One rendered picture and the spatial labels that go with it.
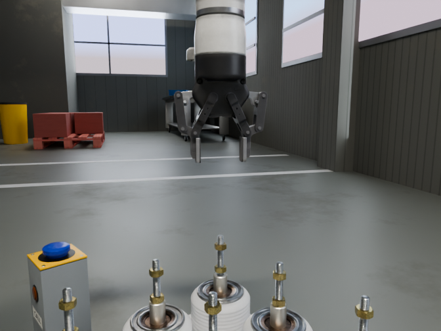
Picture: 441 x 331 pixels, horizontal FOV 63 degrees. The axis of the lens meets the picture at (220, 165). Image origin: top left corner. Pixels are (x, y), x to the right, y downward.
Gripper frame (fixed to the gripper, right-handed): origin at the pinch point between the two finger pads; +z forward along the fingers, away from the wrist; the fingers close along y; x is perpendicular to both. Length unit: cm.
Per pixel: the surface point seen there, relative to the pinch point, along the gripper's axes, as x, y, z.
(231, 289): 0.1, 1.8, 22.4
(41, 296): -0.7, -27.0, 20.7
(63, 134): 452, -144, 29
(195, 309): -2.2, -4.3, 24.0
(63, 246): 3.1, -24.4, 14.6
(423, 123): 160, 158, 4
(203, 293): -0.5, -2.9, 22.3
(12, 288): 57, -56, 48
